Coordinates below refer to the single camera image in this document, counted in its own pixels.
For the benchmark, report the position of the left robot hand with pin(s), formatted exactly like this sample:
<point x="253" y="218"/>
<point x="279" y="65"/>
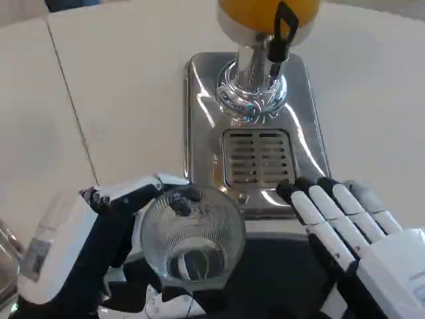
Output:
<point x="76" y="252"/>

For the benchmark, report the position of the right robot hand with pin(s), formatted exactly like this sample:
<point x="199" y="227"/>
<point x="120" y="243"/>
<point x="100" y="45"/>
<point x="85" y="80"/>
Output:
<point x="365" y="266"/>

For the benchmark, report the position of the clear ribbed glass cup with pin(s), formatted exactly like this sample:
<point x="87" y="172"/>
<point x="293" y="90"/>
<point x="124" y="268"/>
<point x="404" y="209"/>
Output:
<point x="199" y="232"/>

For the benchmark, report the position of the silver left robot forearm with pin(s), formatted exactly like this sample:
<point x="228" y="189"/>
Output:
<point x="6" y="252"/>

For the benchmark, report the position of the slotted steel drip grid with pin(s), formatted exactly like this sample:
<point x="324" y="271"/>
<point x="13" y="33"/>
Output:
<point x="259" y="159"/>

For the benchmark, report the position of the steel drip tray base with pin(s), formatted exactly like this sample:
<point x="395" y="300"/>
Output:
<point x="206" y="133"/>

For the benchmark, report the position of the orange juice drink dispenser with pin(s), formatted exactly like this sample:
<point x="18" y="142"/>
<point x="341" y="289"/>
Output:
<point x="247" y="66"/>

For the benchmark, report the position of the black dispenser tap lever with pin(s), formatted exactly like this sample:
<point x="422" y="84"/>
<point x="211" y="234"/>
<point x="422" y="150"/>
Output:
<point x="277" y="50"/>

